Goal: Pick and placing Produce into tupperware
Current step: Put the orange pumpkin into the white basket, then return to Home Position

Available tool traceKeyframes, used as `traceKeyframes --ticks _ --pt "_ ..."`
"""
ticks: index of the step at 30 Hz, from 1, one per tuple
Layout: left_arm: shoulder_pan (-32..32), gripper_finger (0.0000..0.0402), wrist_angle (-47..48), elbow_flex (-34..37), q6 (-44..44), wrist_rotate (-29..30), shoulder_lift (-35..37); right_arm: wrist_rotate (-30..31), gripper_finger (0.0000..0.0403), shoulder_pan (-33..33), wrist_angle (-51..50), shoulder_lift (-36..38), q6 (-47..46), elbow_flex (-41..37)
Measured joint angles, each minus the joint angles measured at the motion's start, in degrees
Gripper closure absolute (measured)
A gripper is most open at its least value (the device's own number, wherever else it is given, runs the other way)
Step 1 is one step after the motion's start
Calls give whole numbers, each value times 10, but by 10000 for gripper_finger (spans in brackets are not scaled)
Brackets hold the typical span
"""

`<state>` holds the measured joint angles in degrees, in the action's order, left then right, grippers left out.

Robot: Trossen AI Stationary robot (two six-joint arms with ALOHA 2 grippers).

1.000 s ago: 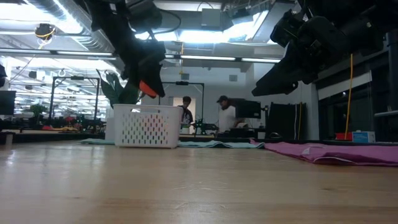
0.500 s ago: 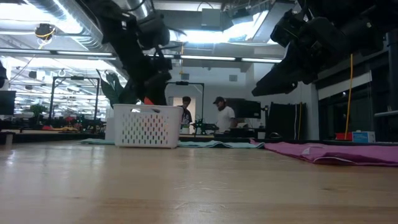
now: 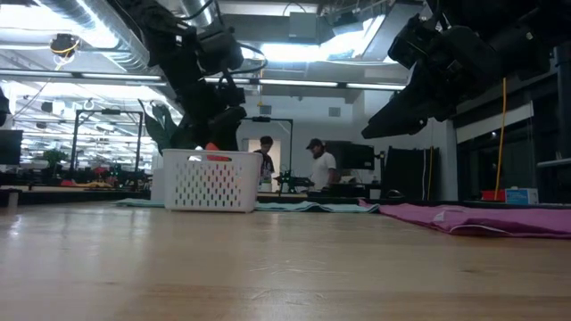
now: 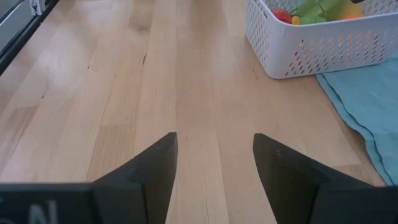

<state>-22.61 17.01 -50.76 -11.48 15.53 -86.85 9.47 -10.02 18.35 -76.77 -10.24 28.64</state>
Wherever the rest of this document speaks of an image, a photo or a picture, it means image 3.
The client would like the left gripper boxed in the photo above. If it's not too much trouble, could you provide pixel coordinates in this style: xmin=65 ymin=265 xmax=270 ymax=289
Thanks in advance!
xmin=176 ymin=66 xmax=249 ymax=152

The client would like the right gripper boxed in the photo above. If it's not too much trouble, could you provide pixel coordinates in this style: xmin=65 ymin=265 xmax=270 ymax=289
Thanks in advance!
xmin=360 ymin=12 xmax=508 ymax=140

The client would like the large red toy strawberry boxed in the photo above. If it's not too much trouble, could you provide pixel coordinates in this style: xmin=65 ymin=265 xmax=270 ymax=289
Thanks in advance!
xmin=204 ymin=142 xmax=232 ymax=162

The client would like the white perforated plastic basket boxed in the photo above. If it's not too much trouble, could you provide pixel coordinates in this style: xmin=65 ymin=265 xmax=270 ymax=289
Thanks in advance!
xmin=161 ymin=149 xmax=264 ymax=214

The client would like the black monitor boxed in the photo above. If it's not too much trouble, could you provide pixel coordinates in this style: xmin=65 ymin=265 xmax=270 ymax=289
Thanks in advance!
xmin=336 ymin=141 xmax=376 ymax=170
xmin=0 ymin=128 xmax=23 ymax=166

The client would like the black panel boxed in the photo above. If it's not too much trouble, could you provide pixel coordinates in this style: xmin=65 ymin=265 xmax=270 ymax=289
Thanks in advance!
xmin=384 ymin=145 xmax=441 ymax=202

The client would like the person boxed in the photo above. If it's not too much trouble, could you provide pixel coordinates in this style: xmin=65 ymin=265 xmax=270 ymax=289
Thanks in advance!
xmin=252 ymin=136 xmax=277 ymax=193
xmin=305 ymin=137 xmax=338 ymax=193

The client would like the long ceiling light bar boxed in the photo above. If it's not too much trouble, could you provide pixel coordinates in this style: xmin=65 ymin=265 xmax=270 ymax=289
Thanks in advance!
xmin=79 ymin=70 xmax=407 ymax=93

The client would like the teal cloth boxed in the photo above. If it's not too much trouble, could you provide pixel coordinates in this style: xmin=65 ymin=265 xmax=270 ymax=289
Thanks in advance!
xmin=111 ymin=198 xmax=380 ymax=214

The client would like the purple cloth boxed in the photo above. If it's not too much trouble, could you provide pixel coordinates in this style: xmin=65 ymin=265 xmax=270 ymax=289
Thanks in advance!
xmin=359 ymin=202 xmax=571 ymax=240

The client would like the blue box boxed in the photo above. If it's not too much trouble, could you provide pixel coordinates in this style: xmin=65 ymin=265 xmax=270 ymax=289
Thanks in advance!
xmin=505 ymin=186 xmax=540 ymax=205

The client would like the green background plant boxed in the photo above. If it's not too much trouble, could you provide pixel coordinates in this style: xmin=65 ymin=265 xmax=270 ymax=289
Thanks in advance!
xmin=43 ymin=149 xmax=69 ymax=177

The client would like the yellow cable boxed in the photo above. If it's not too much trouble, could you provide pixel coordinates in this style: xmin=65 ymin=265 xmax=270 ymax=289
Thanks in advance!
xmin=493 ymin=78 xmax=508 ymax=201

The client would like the black metal table frame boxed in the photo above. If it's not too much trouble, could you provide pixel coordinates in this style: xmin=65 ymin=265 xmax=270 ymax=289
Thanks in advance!
xmin=0 ymin=186 xmax=571 ymax=210

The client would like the black overhead camera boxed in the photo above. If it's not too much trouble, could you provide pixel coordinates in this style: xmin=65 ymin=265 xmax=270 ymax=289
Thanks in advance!
xmin=49 ymin=33 xmax=81 ymax=59

